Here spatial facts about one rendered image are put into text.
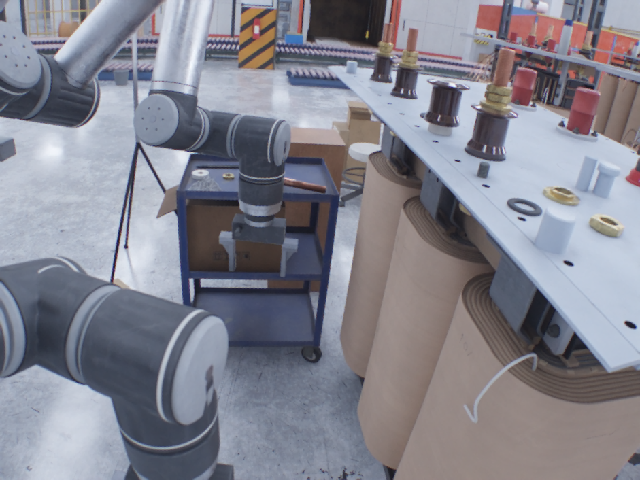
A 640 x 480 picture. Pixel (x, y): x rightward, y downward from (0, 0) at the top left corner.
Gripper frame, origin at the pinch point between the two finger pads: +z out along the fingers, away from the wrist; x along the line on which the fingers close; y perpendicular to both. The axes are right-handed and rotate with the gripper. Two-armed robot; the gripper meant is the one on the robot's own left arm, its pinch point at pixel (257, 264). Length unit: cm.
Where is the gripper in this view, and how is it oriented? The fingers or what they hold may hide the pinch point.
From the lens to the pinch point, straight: 119.3
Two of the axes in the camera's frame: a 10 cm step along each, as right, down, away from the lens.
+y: -0.6, 4.6, -8.9
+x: 9.9, 1.0, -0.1
